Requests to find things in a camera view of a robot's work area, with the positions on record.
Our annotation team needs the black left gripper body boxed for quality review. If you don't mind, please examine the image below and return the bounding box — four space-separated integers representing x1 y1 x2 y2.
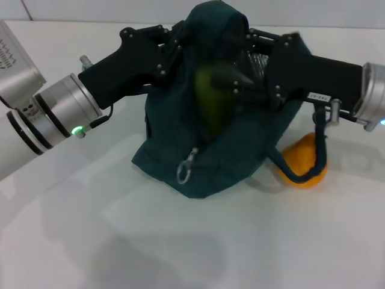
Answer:
77 26 169 111

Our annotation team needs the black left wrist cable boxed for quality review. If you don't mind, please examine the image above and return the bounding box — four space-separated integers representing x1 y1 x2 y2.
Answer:
87 104 114 131

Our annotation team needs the silver left wrist stud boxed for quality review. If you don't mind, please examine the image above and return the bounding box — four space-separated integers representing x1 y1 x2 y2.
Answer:
79 55 93 72

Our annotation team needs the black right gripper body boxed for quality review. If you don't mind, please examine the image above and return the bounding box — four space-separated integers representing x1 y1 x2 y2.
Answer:
264 31 366 111

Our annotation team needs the silver wrist stud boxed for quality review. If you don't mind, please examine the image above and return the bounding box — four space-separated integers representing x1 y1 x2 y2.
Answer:
330 98 342 125
79 55 93 72

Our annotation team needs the silver right wrist stud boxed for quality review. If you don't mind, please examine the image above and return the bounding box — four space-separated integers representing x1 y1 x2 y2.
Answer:
330 98 342 125

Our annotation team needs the orange pear-shaped fruit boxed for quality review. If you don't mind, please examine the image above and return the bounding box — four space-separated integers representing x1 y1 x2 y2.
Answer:
276 132 329 191

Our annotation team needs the green cucumber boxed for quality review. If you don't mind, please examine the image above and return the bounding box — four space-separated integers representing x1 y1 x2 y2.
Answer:
194 58 239 143

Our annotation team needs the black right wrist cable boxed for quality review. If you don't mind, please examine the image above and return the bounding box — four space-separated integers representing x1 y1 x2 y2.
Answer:
340 115 373 132

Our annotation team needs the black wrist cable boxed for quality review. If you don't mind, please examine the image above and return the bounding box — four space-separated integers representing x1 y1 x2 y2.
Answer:
340 115 373 132
87 104 114 131

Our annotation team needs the dark teal fabric lunch bag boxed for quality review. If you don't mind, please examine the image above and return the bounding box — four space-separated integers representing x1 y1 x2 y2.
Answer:
131 1 329 200

